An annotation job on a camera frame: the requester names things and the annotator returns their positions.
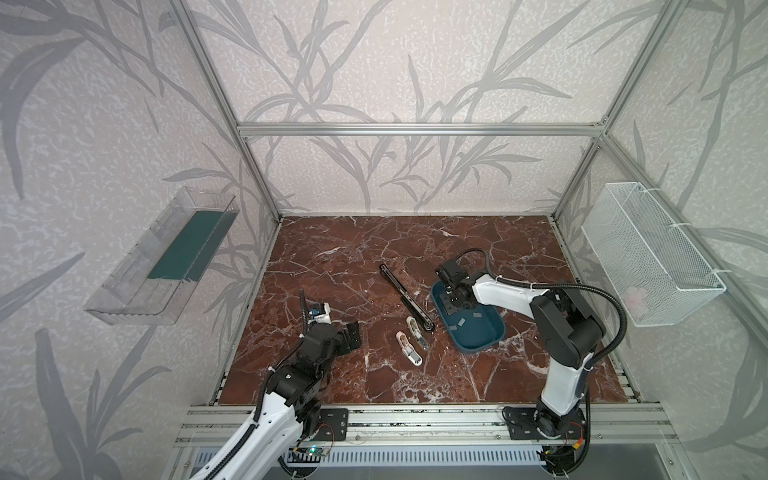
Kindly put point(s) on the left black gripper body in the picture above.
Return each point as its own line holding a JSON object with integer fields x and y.
{"x": 310, "y": 325}

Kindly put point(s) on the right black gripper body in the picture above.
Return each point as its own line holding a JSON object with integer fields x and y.
{"x": 452, "y": 291}

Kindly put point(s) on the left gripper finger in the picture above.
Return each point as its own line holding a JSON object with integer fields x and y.
{"x": 303, "y": 309}
{"x": 353, "y": 335}

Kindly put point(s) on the black stapler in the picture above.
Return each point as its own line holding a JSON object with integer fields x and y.
{"x": 419, "y": 313}

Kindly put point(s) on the beige stapler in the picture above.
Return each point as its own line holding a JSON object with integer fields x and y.
{"x": 416, "y": 332}

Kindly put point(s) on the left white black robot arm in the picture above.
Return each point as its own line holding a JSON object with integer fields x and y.
{"x": 288, "y": 410}

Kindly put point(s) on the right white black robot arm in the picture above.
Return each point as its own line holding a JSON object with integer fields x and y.
{"x": 568, "y": 324}

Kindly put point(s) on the teal plastic tray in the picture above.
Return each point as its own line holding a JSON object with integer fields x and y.
{"x": 476, "y": 334}

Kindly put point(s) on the small green circuit board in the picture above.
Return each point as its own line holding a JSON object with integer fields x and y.
{"x": 313, "y": 453}

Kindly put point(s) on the green pad in bin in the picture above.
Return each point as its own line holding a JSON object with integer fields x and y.
{"x": 188, "y": 256}

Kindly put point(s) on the pink object in basket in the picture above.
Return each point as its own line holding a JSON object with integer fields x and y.
{"x": 636, "y": 301}

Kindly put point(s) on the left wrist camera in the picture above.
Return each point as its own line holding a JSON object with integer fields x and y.
{"x": 319, "y": 312}

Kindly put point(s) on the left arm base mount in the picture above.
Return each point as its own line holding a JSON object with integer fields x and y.
{"x": 326, "y": 424}

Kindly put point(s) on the slotted grey cable duct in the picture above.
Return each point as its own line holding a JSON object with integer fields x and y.
{"x": 415, "y": 456}

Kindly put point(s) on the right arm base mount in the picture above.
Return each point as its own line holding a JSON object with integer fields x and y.
{"x": 534, "y": 423}

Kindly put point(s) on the aluminium front rail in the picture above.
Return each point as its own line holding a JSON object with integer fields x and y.
{"x": 435, "y": 424}

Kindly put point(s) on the clear plastic wall bin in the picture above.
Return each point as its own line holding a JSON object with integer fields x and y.
{"x": 128, "y": 296}

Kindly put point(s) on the white wire mesh basket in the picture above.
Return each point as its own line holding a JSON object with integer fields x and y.
{"x": 640, "y": 245}

